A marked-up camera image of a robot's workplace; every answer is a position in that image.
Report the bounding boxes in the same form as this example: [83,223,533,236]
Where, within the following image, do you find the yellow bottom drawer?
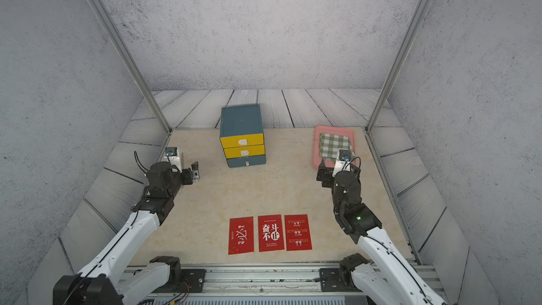
[224,144,265,159]

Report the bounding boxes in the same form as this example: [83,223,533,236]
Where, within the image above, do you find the yellow drawer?
[220,133,264,149]
[224,144,265,159]

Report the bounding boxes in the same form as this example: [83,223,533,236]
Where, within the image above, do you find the yellow top drawer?
[220,133,264,149]

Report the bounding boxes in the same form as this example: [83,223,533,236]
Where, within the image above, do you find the teal bottom drawer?
[227,155,266,168]

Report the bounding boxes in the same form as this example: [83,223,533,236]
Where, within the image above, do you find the teal drawer cabinet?
[219,103,268,169]

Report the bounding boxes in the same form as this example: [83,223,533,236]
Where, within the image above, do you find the red postcard english text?
[285,215,312,251]

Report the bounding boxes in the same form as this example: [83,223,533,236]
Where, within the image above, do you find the red postcard chinese text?
[258,215,285,252]

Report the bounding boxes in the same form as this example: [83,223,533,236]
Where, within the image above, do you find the red postcard must text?
[228,217,254,255]

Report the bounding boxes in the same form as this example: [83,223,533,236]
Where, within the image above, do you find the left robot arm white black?
[52,162,199,304]

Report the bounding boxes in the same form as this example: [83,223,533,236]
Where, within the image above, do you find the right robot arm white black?
[316,164,447,304]

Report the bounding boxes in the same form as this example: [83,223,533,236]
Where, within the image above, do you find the green checked cloth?
[318,133,354,161]

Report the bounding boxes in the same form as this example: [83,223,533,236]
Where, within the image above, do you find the pink tray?
[312,126,355,168]

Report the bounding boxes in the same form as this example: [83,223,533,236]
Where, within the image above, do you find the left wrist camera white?
[163,147,183,172]

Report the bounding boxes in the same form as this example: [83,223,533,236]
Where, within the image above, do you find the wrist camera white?
[163,147,183,172]
[333,149,354,177]

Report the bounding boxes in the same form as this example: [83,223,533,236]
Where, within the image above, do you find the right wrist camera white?
[333,149,354,177]

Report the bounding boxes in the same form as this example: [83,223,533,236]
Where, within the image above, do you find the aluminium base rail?
[75,262,445,305]

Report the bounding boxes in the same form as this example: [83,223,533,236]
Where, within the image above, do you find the left aluminium frame post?
[87,0,172,135]

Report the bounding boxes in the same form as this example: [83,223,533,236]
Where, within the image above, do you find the aluminium frame post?
[87,0,172,135]
[366,0,432,134]

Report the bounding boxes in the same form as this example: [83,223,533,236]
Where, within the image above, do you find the right aluminium frame post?
[366,0,432,134]

